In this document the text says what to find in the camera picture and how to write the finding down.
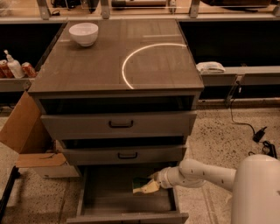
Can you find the top grey drawer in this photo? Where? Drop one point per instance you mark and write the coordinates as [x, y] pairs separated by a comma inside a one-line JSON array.
[[124, 125]]

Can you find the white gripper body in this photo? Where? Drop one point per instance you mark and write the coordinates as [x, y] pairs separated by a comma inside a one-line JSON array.
[[164, 178]]

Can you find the red soda can at edge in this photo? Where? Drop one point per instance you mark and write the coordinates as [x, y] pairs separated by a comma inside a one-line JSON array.
[[5, 69]]

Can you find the white ceramic bowl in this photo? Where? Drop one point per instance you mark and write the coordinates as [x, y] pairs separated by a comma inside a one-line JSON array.
[[84, 34]]

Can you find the white pump bottle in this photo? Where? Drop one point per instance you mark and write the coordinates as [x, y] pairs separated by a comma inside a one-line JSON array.
[[14, 66]]

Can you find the green and yellow sponge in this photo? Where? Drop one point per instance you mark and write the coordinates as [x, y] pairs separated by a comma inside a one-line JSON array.
[[138, 182]]

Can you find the brown cardboard box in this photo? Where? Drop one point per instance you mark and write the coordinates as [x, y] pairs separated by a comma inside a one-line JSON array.
[[25, 134]]

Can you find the black stand leg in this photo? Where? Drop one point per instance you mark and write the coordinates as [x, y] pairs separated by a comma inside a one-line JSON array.
[[14, 174], [272, 151]]

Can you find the black stand leg right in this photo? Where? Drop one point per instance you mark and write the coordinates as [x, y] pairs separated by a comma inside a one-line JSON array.
[[272, 151]]

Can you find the black stand leg left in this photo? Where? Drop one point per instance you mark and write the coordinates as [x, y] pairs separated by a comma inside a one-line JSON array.
[[14, 174]]

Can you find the grey drawer cabinet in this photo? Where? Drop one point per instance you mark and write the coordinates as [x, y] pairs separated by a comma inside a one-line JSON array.
[[135, 66]]

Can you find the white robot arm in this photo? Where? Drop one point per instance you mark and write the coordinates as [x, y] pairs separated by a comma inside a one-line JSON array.
[[255, 185]]

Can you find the open bottom grey drawer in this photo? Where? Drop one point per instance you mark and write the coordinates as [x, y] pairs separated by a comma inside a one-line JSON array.
[[107, 197]]

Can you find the folded white cloth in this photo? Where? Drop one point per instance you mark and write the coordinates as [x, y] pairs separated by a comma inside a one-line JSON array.
[[210, 67]]

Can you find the middle grey drawer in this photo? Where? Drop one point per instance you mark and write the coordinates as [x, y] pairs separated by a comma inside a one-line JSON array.
[[125, 155]]

